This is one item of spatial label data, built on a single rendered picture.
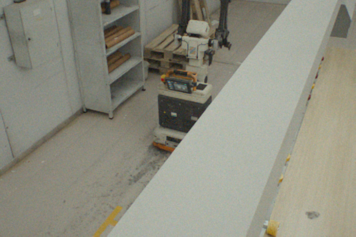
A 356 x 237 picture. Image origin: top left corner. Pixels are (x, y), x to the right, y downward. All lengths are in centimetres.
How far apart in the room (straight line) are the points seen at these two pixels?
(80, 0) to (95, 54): 64
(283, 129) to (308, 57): 16
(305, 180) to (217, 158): 250
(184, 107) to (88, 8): 157
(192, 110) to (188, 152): 375
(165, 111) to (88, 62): 124
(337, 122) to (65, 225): 251
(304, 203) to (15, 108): 303
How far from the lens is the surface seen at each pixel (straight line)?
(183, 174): 26
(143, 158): 433
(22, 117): 449
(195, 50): 409
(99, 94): 497
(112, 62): 527
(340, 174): 289
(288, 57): 45
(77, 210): 385
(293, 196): 263
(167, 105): 410
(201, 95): 388
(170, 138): 420
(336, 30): 102
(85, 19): 466
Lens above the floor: 263
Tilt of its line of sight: 30 degrees down
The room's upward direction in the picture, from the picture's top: 1 degrees counter-clockwise
